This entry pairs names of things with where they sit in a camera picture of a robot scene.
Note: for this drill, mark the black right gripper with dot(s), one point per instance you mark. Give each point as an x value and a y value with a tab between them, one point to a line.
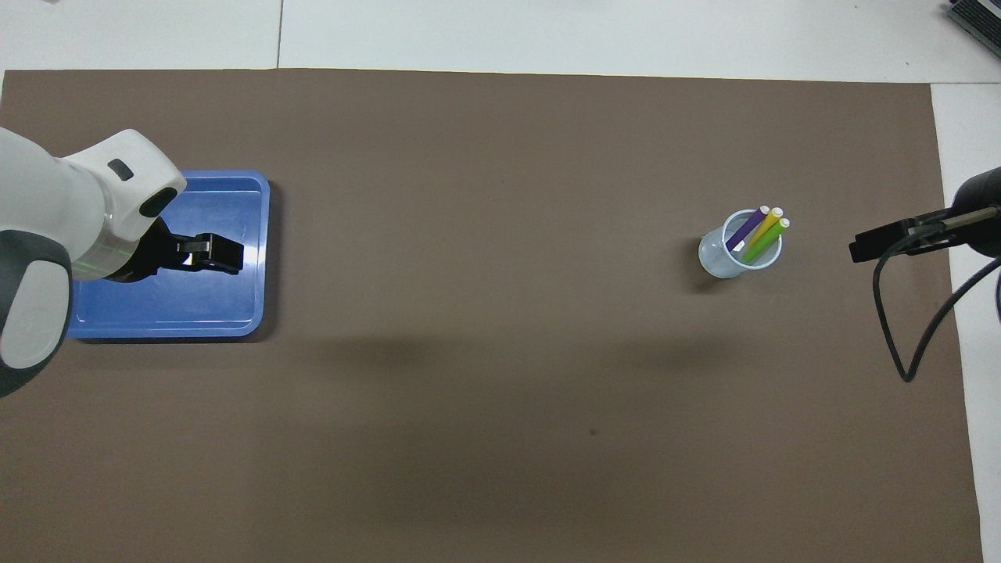
981	211

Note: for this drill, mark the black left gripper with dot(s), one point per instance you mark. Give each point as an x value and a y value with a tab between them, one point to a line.
148	254

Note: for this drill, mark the yellow pen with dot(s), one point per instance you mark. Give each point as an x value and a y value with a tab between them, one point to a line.
766	228

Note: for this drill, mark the green pen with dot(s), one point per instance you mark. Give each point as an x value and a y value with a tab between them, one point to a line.
762	246

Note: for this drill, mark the purple pen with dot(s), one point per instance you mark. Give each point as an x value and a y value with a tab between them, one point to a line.
747	231

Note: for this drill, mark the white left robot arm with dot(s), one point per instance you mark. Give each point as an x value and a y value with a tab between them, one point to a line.
47	234

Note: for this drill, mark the blue plastic tray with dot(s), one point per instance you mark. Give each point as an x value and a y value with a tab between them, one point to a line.
219	305

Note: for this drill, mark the translucent plastic cup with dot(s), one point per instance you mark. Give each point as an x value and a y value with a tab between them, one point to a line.
713	258

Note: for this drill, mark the dark grey device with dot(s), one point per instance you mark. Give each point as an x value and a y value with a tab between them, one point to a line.
977	22

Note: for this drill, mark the brown table mat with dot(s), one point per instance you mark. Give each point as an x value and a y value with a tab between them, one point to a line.
500	352

